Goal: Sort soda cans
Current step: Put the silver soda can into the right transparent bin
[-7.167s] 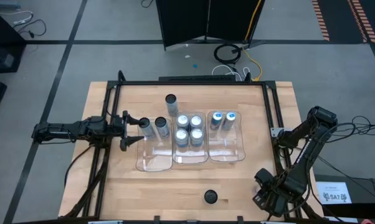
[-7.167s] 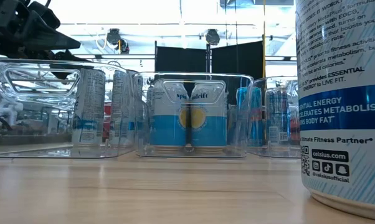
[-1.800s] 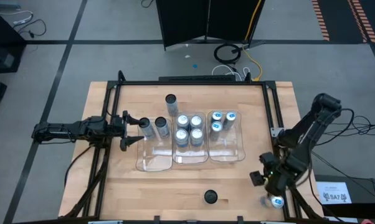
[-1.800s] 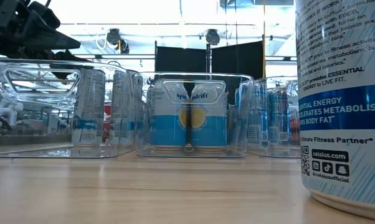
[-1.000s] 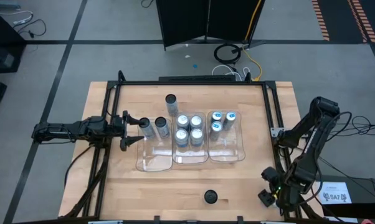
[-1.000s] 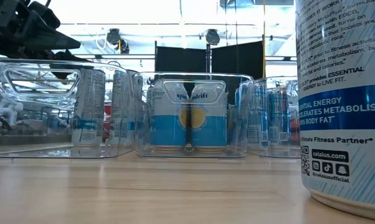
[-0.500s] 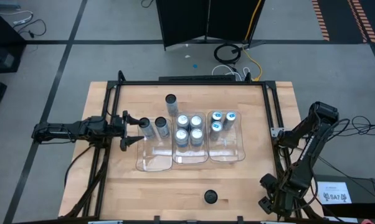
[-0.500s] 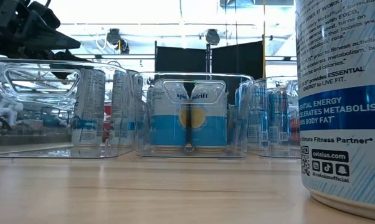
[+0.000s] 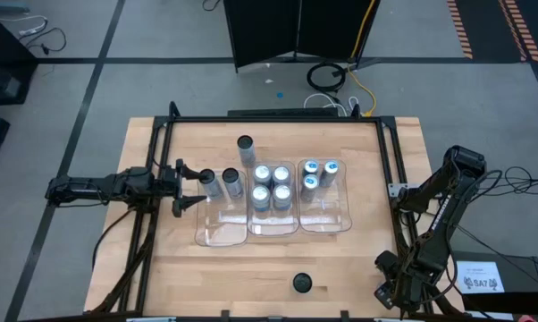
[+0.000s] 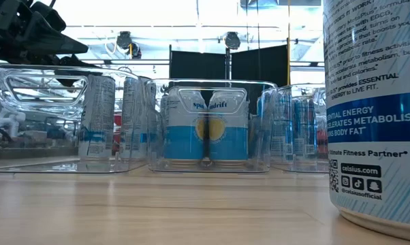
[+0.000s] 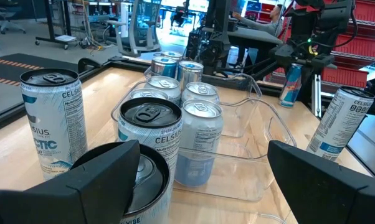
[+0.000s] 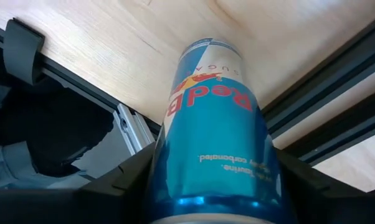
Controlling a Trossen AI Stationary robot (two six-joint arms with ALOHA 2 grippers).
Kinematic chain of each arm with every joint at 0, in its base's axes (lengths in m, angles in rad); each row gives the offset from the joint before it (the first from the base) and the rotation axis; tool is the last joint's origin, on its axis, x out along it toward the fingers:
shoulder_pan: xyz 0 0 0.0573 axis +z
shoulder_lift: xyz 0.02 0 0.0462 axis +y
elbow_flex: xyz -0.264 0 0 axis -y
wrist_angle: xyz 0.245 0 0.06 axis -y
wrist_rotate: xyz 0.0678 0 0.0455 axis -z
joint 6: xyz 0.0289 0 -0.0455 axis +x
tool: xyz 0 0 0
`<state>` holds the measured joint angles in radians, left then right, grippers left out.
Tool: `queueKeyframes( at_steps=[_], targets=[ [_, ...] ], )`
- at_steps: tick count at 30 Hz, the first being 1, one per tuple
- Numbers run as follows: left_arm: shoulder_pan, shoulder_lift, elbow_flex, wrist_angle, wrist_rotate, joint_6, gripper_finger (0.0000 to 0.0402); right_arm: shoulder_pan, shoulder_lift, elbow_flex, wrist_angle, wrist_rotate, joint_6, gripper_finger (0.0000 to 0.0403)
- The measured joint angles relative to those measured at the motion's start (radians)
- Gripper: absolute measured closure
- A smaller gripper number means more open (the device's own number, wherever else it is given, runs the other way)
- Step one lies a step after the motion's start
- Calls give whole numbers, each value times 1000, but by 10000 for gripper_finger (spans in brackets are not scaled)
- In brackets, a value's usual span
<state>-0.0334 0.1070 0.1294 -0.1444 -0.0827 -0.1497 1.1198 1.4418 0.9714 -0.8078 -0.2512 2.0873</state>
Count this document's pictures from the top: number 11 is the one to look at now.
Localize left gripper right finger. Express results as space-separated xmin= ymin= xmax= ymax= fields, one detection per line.
xmin=267 ymin=140 xmax=375 ymax=224

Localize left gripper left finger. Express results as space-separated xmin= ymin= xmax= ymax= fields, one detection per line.
xmin=0 ymin=139 xmax=141 ymax=224

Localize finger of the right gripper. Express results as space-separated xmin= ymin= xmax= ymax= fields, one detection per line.
xmin=301 ymin=67 xmax=315 ymax=106
xmin=252 ymin=58 xmax=283 ymax=82

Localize blue silver Red Bull can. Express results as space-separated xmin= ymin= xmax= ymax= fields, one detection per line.
xmin=160 ymin=50 xmax=184 ymax=62
xmin=177 ymin=60 xmax=204 ymax=91
xmin=150 ymin=55 xmax=178 ymax=79
xmin=278 ymin=63 xmax=304 ymax=109

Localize white Celsius energy drink can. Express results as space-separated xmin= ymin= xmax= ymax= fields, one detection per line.
xmin=70 ymin=142 xmax=173 ymax=224
xmin=19 ymin=67 xmax=88 ymax=181
xmin=116 ymin=96 xmax=184 ymax=187
xmin=305 ymin=86 xmax=375 ymax=162

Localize clear plastic bin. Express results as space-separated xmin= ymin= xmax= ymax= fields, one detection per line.
xmin=143 ymin=67 xmax=263 ymax=138
xmin=110 ymin=79 xmax=298 ymax=203
xmin=111 ymin=174 xmax=290 ymax=224

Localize white and blue soda can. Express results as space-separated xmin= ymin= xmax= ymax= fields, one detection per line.
xmin=143 ymin=75 xmax=183 ymax=105
xmin=130 ymin=87 xmax=170 ymax=101
xmin=174 ymin=98 xmax=224 ymax=188
xmin=181 ymin=81 xmax=221 ymax=105

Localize black desk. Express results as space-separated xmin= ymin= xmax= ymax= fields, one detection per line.
xmin=202 ymin=26 xmax=284 ymax=47

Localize person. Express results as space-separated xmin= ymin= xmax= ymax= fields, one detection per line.
xmin=232 ymin=3 xmax=288 ymax=37

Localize grey office chair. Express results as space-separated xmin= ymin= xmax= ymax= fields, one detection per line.
xmin=105 ymin=0 xmax=163 ymax=59

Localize black floor mat orange stripes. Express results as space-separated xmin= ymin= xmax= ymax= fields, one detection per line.
xmin=0 ymin=52 xmax=82 ymax=94

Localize black rolling table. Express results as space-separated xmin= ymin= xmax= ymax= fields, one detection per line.
xmin=34 ymin=0 xmax=80 ymax=50

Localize dark office chair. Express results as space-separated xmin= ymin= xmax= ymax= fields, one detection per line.
xmin=0 ymin=0 xmax=27 ymax=35

